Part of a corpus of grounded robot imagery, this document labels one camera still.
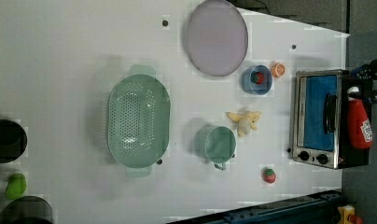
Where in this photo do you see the red strawberry in bowl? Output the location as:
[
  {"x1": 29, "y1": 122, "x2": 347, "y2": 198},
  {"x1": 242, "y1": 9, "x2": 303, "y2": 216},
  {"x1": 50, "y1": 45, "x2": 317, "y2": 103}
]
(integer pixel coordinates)
[{"x1": 251, "y1": 72, "x2": 265, "y2": 85}]

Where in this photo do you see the black cylinder upper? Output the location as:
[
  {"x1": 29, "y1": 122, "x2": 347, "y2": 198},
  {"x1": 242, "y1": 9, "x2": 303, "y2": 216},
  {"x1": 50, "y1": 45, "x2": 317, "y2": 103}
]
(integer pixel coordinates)
[{"x1": 0, "y1": 119, "x2": 27, "y2": 163}]

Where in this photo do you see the plush peeled banana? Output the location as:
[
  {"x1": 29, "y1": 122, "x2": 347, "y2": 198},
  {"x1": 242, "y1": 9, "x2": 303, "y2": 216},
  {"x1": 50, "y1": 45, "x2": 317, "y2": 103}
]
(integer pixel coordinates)
[{"x1": 225, "y1": 111, "x2": 261, "y2": 137}]

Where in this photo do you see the green perforated colander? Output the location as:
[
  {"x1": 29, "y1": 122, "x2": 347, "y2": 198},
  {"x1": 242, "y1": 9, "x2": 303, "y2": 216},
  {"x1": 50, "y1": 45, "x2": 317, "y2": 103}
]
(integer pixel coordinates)
[{"x1": 106, "y1": 64, "x2": 171, "y2": 178}]

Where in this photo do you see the black cylinder lower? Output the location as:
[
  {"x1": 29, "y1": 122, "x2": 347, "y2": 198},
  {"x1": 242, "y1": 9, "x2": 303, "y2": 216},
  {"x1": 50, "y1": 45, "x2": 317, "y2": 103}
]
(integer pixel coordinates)
[{"x1": 0, "y1": 196, "x2": 54, "y2": 224}]

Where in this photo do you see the black cylinder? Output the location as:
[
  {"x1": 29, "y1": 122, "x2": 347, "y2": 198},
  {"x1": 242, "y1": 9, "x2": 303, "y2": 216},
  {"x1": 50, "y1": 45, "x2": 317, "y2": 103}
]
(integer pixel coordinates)
[
  {"x1": 0, "y1": 196, "x2": 54, "y2": 224},
  {"x1": 0, "y1": 119, "x2": 27, "y2": 163}
]

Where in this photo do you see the yellow red toy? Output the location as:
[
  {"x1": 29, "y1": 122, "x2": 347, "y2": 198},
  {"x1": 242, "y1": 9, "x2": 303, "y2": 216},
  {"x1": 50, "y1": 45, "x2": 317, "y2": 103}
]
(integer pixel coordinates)
[{"x1": 338, "y1": 204, "x2": 363, "y2": 224}]

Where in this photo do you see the lilac round plate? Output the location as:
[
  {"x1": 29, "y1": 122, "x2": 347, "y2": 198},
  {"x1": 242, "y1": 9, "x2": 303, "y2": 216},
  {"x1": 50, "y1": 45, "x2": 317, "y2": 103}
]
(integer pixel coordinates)
[{"x1": 185, "y1": 0, "x2": 248, "y2": 77}]

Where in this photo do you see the red strawberry toy on table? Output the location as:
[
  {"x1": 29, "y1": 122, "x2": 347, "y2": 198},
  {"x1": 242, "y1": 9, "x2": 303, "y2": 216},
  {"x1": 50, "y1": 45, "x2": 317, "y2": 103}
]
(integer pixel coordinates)
[{"x1": 263, "y1": 168, "x2": 276, "y2": 184}]

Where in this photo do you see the green metal cup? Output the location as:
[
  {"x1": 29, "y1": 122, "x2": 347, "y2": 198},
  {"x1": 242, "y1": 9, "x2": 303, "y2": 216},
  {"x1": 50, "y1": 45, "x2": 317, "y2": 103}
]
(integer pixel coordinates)
[{"x1": 194, "y1": 125, "x2": 236, "y2": 171}]

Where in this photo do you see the orange slice toy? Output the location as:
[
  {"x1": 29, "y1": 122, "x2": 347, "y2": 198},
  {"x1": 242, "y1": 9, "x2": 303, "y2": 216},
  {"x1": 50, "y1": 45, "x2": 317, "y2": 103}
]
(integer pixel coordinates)
[{"x1": 271, "y1": 63, "x2": 286, "y2": 77}]

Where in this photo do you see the green pear toy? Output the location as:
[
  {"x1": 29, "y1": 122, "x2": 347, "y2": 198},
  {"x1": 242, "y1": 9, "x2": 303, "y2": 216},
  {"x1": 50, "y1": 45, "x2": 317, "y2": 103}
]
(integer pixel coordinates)
[{"x1": 5, "y1": 174, "x2": 27, "y2": 200}]

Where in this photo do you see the plush red ketchup bottle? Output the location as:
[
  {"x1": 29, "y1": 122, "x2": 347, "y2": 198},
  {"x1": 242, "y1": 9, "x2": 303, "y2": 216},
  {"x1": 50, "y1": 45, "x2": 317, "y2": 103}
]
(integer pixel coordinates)
[{"x1": 347, "y1": 86, "x2": 373, "y2": 149}]

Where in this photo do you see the blue metal frame rail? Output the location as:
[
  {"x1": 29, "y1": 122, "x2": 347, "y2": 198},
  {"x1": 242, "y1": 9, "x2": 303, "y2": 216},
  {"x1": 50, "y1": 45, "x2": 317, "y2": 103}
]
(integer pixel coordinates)
[{"x1": 169, "y1": 190, "x2": 346, "y2": 224}]

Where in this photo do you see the blue bowl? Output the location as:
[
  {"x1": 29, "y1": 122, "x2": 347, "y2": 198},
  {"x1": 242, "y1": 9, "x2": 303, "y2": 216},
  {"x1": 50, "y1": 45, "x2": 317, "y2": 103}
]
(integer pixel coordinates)
[{"x1": 241, "y1": 65, "x2": 272, "y2": 95}]

